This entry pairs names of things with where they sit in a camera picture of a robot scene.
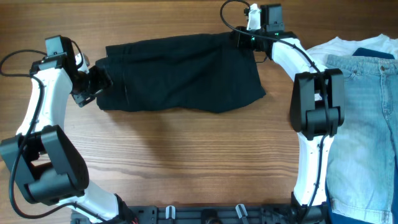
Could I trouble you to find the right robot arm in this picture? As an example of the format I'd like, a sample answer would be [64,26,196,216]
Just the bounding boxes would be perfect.
[232,4,345,223]

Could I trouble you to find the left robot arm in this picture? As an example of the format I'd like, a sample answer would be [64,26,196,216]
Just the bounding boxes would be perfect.
[1,35,139,223]

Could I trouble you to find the black shorts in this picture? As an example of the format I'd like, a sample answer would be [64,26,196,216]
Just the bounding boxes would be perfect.
[95,33,266,113]

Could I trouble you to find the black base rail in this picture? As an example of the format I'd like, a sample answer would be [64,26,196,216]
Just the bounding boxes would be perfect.
[70,203,304,224]

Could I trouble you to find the light blue denim shorts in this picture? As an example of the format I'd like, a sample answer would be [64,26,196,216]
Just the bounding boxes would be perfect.
[325,54,398,224]

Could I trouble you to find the white t-shirt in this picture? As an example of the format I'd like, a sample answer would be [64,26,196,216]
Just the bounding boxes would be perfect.
[307,34,397,65]

